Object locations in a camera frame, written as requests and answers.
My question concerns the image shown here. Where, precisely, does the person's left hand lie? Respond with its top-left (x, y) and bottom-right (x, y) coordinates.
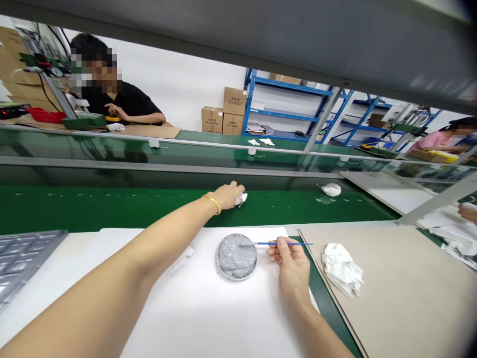
top-left (213, 180), bottom-right (246, 212)

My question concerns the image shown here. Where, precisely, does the person's right hand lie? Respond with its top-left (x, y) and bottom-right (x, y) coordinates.
top-left (266, 236), bottom-right (311, 296)

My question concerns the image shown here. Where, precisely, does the blue thin brush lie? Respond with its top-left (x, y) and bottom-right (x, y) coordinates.
top-left (241, 241), bottom-right (314, 248)

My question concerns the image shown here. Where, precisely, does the green conveyor belt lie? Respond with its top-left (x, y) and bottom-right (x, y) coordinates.
top-left (0, 126), bottom-right (477, 236)

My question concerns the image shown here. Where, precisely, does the round dish of grey paste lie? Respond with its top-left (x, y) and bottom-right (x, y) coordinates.
top-left (216, 233), bottom-right (258, 281)

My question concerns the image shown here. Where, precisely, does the stack of cardboard boxes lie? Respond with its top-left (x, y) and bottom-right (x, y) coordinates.
top-left (201, 86), bottom-right (248, 136)

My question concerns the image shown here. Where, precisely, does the white small part on paper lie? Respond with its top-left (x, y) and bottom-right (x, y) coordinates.
top-left (167, 244), bottom-right (196, 276)

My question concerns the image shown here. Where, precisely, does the blue metal shelf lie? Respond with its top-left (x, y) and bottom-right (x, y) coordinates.
top-left (241, 68), bottom-right (444, 147)

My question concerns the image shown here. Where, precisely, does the white paper sheet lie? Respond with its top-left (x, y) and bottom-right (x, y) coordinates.
top-left (97, 226), bottom-right (321, 358)

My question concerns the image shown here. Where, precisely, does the crumpled white cloth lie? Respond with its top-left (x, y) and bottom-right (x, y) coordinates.
top-left (321, 243), bottom-right (365, 299)

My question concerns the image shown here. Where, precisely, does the grey overhead shelf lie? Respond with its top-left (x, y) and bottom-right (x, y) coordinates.
top-left (0, 0), bottom-right (477, 116)

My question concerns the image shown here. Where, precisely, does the white board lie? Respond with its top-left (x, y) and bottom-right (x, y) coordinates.
top-left (339, 171), bottom-right (440, 216)

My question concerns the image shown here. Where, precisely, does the beige cardboard sheet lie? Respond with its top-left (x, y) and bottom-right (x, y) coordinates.
top-left (298, 226), bottom-right (477, 358)

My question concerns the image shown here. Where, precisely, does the red plastic bin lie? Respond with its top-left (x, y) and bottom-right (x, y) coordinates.
top-left (26, 107), bottom-right (67, 124)

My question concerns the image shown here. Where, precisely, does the pile of white cloths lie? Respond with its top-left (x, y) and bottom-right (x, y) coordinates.
top-left (428, 201), bottom-right (477, 258)

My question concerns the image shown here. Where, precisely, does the grey plastic tray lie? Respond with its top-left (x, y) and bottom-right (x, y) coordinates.
top-left (0, 229), bottom-right (69, 313)

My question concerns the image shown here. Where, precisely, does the white round part with wire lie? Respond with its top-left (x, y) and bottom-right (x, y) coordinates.
top-left (317, 182), bottom-right (342, 197)

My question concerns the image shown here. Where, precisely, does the aluminium frame machine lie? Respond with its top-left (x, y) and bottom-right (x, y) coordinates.
top-left (11, 20), bottom-right (109, 130)

